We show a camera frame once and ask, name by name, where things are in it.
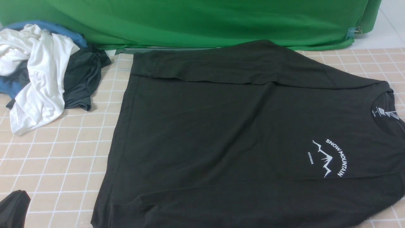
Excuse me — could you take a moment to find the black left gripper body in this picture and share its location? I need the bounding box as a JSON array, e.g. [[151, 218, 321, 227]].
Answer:
[[0, 190, 31, 228]]

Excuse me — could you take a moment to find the beige checkered tablecloth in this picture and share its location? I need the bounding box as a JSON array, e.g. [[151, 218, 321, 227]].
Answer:
[[0, 47, 405, 228]]

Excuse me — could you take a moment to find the blue crumpled garment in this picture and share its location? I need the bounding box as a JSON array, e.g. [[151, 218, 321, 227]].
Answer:
[[1, 24, 81, 99]]

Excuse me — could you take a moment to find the dark teal crumpled garment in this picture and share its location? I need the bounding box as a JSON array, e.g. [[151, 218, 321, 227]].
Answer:
[[0, 43, 112, 111]]

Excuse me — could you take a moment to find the white crumpled shirt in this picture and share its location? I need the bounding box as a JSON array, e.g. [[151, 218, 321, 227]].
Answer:
[[1, 24, 80, 136]]

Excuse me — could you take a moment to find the green backdrop cloth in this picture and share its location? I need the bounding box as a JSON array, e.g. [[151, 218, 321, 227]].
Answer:
[[1, 0, 381, 51]]

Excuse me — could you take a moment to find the blue binder clip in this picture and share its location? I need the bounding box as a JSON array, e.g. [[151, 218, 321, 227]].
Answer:
[[346, 26, 363, 39]]

